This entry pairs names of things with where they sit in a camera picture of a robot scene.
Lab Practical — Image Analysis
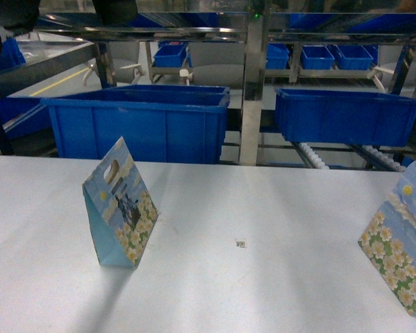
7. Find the blue bin left of post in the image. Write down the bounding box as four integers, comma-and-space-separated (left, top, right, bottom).
40, 89, 230, 164

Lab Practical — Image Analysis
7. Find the flower gift bag with robots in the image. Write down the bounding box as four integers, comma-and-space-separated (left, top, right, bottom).
83, 137, 159, 269

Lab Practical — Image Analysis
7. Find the blue bin right of post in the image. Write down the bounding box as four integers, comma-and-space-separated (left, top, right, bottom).
275, 89, 416, 147

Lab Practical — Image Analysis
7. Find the small qr code sticker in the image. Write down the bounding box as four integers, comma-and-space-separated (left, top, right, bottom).
235, 238, 247, 248

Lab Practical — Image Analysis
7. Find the stainless steel rack frame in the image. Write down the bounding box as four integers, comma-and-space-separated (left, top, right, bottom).
0, 10, 416, 171

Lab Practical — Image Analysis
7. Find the flower gift bag side-on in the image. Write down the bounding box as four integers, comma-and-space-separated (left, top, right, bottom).
358, 161, 416, 316

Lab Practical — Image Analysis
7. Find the blue bin of post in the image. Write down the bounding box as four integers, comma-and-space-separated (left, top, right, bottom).
275, 89, 416, 147
40, 89, 230, 164

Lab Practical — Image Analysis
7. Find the white roller conveyor track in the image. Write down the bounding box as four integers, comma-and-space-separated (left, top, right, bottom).
291, 142, 406, 172

